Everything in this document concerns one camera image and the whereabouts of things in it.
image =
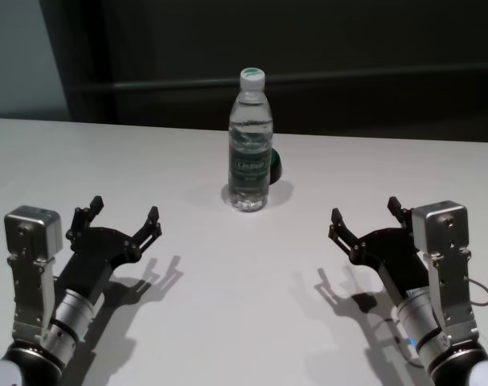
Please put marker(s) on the clear water bottle green label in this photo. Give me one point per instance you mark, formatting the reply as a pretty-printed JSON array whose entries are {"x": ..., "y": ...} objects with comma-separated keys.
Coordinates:
[{"x": 249, "y": 161}]

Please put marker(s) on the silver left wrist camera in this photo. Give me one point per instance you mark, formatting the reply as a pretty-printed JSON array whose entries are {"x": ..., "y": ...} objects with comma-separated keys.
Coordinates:
[{"x": 30, "y": 233}]

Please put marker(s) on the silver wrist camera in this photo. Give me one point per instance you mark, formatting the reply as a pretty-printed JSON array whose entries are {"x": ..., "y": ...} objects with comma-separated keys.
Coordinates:
[
  {"x": 30, "y": 233},
  {"x": 442, "y": 229}
]

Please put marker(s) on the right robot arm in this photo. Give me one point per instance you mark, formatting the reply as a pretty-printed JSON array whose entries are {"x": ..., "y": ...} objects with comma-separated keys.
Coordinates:
[{"x": 422, "y": 325}]

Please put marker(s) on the green black push button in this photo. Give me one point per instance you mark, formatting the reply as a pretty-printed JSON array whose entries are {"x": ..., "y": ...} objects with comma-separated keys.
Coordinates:
[{"x": 276, "y": 169}]

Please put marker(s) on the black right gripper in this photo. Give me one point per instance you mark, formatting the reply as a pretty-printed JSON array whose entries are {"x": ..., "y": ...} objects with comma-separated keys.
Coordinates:
[{"x": 396, "y": 261}]

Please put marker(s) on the dark wide vertical post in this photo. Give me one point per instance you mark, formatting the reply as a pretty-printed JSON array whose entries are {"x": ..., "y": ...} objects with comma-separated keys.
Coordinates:
[{"x": 91, "y": 60}]

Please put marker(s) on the thin grey horizontal rail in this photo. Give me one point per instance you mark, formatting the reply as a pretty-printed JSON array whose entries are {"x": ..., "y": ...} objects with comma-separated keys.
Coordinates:
[{"x": 348, "y": 82}]

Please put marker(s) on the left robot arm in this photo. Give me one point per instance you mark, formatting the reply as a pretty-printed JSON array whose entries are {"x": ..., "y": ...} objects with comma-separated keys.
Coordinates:
[{"x": 70, "y": 317}]

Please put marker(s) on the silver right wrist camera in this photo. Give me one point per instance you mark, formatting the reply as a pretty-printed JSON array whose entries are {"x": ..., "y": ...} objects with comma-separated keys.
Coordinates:
[{"x": 442, "y": 229}]

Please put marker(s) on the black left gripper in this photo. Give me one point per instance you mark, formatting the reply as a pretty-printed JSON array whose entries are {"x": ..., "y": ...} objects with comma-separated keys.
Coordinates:
[{"x": 93, "y": 261}]

